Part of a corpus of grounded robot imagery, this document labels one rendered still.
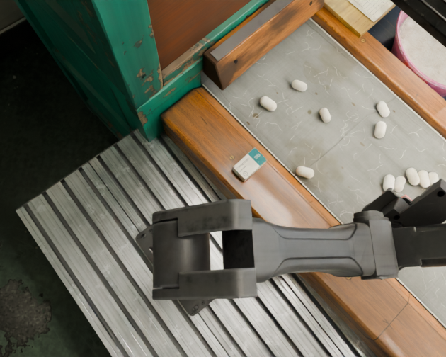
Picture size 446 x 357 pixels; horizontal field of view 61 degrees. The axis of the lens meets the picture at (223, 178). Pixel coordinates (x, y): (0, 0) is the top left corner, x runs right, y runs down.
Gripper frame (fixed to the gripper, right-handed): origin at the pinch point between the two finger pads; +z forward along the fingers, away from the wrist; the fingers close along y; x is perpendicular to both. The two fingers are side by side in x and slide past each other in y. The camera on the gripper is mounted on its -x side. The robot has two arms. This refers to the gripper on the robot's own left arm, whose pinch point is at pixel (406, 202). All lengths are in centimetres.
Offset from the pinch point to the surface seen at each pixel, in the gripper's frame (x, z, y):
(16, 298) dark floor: 120, -17, 57
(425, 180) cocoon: -1.8, 11.1, -1.3
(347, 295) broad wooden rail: 16.1, -11.0, -5.0
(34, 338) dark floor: 123, -19, 41
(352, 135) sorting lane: 1.5, 10.1, 15.3
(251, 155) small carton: 11.1, -8.4, 25.8
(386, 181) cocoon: 2.2, 6.6, 3.9
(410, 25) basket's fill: -18.0, 35.3, 24.4
